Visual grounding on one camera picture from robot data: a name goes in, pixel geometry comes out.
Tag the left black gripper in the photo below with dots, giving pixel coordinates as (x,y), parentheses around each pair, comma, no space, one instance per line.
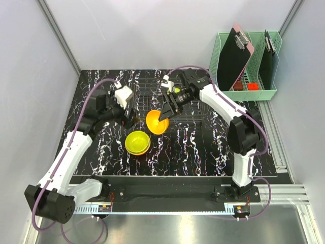
(128,121)

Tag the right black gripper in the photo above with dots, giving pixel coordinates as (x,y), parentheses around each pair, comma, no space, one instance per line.
(168,110)

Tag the yellow bowl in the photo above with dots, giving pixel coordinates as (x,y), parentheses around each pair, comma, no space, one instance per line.
(137,141)

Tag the white green bowl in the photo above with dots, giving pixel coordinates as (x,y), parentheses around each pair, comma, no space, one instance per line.
(175,90)

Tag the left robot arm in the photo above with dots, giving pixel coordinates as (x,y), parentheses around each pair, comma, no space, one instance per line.
(52,198)

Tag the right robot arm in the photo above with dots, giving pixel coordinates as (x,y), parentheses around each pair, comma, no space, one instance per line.
(244,130)

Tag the brown block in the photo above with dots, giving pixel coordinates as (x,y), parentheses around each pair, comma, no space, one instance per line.
(238,86)

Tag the green plastic file organizer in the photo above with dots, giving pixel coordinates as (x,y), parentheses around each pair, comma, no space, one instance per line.
(251,73)

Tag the red block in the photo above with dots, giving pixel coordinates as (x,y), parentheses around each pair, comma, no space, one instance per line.
(252,86)

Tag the black pink clipboard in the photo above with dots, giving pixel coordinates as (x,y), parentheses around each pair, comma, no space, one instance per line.
(233,58)

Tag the dark green clipboard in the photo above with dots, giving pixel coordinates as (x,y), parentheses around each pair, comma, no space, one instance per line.
(269,62)

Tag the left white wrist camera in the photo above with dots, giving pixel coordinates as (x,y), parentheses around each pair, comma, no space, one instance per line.
(123,94)

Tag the wire dish rack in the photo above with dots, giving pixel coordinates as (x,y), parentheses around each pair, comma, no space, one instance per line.
(148,95)

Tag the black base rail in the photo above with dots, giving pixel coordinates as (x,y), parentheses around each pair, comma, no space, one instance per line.
(173,194)

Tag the white slotted cable duct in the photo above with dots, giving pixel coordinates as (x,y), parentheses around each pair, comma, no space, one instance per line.
(93,209)

